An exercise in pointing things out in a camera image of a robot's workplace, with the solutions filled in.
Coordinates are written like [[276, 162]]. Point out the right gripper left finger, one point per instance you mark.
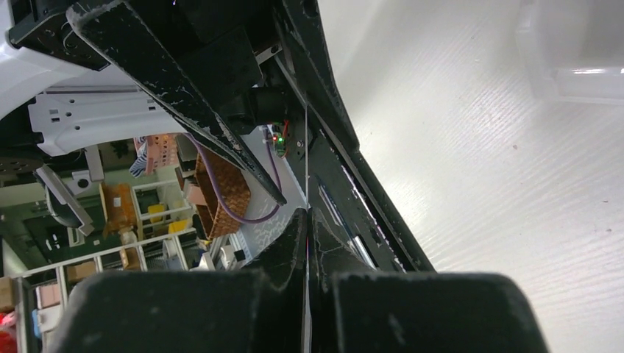
[[257, 308]]

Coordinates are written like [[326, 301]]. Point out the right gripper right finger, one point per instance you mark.
[[355, 308]]

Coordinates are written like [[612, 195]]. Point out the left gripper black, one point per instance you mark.
[[213, 42]]

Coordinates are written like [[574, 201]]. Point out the silver VIP credit card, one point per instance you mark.
[[307, 339]]

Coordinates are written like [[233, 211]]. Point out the clear plastic card box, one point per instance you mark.
[[572, 50]]

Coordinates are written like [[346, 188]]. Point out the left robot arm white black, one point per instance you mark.
[[54, 123]]

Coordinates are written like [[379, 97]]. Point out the brown woven basket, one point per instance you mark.
[[228, 186]]

